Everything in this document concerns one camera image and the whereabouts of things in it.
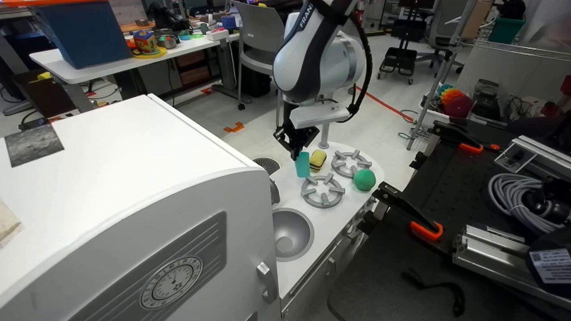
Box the colourful toy stack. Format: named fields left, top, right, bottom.
left=437, top=85, right=473, bottom=120

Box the grey stove burner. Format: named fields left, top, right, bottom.
left=332, top=151, right=371, bottom=179
left=300, top=174, right=346, bottom=209

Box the white work table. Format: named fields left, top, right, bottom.
left=27, top=31, right=242, bottom=115

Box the grey toy sink basin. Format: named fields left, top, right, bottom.
left=273, top=209, right=314, bottom=261

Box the yellow sponge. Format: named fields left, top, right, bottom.
left=308, top=151, right=326, bottom=172

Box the right grey stove burner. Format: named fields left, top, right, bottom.
left=332, top=151, right=371, bottom=179

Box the grey office chair near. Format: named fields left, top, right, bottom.
left=235, top=3, right=283, bottom=111

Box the grey coiled cable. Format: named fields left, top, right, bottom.
left=487, top=172, right=571, bottom=236

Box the red floor cable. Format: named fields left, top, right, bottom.
left=353, top=85, right=416, bottom=126

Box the white toy kitchen cabinet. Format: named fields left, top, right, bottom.
left=0, top=95, right=373, bottom=321

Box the green ball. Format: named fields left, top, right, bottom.
left=351, top=170, right=376, bottom=192

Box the grey vertical pole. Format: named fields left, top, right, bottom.
left=317, top=124, right=330, bottom=151

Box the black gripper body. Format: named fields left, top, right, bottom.
left=273, top=104, right=319, bottom=154

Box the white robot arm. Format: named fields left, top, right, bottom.
left=273, top=0, right=373, bottom=160

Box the left grey stove burner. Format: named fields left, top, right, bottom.
left=300, top=174, right=346, bottom=209

